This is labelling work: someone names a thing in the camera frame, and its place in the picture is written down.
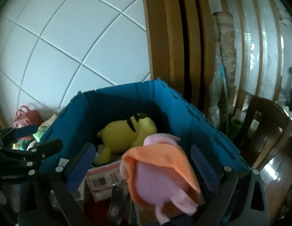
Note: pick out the pink white tissue pack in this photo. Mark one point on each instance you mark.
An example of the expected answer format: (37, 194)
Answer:
(101, 179)

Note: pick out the brown plush toy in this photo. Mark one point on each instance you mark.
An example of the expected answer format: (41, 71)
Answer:
(50, 120)

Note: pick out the rolled patterned carpet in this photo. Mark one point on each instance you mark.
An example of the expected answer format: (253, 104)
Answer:
(227, 51)

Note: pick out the green foam roll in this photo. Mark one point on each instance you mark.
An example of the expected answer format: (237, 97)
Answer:
(235, 123)

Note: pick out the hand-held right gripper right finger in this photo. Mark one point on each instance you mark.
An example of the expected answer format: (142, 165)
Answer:
(203, 167)

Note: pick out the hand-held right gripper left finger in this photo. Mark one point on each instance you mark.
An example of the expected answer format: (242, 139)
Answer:
(81, 167)

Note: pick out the bubble wrap roll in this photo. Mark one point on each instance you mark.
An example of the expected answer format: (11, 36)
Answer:
(215, 91)

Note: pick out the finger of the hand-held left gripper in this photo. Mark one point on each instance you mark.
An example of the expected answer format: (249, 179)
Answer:
(25, 131)
(49, 147)

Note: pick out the wooden chair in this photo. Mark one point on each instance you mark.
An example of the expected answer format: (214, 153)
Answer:
(268, 127)

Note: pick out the yellow plush toy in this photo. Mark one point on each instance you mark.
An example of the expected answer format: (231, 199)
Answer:
(122, 131)

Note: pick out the wooden slatted glass door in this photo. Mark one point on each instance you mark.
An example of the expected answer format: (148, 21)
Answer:
(261, 40)

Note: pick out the red bear-shaped bag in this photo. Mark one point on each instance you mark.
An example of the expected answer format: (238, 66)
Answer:
(30, 119)

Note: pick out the wooden frame post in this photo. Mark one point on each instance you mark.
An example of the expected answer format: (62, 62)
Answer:
(174, 40)

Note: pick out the pink pig plush orange dress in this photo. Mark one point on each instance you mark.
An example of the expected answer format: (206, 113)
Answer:
(155, 179)

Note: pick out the blue plastic crate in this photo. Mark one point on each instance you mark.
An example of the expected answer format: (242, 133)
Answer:
(117, 98)

